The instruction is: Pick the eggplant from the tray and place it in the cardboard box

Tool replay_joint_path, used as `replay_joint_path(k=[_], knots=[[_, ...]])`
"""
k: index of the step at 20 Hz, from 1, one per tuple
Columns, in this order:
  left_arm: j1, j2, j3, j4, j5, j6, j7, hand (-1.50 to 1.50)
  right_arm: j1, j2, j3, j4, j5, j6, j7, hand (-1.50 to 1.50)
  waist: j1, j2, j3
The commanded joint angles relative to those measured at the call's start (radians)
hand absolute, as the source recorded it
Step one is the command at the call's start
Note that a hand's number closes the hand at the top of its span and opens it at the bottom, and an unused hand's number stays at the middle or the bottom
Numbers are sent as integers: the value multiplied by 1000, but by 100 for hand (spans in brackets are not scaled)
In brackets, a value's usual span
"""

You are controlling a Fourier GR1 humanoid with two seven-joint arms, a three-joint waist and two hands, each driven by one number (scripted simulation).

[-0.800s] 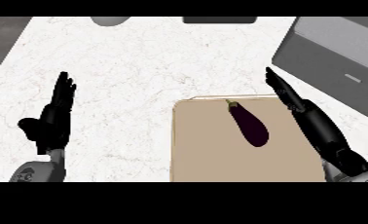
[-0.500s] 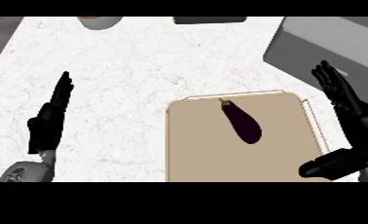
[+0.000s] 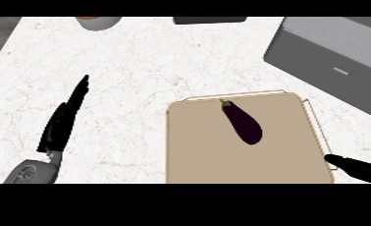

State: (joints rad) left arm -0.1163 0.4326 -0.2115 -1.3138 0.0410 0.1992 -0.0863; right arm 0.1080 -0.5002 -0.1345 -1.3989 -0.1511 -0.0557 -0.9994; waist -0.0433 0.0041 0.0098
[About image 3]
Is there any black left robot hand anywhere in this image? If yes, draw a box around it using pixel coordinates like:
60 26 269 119
37 74 91 154

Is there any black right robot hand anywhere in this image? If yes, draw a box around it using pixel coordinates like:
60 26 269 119
324 153 371 183

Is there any tan tray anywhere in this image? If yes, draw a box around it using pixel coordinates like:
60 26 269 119
165 88 339 185

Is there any dark purple eggplant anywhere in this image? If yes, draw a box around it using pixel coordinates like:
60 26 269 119
219 98 263 145

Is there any grey box appliance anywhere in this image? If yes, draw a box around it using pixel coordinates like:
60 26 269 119
262 17 371 116

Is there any grey cup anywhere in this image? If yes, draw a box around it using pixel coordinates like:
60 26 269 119
74 17 122 31

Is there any dark grey flat object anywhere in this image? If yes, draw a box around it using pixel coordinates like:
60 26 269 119
172 17 249 26

